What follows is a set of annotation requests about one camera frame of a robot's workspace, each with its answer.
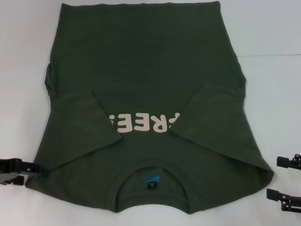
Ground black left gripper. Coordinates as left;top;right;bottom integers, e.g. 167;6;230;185
0;157;51;187

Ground dark green FREE t-shirt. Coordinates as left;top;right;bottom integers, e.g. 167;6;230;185
24;1;275;215

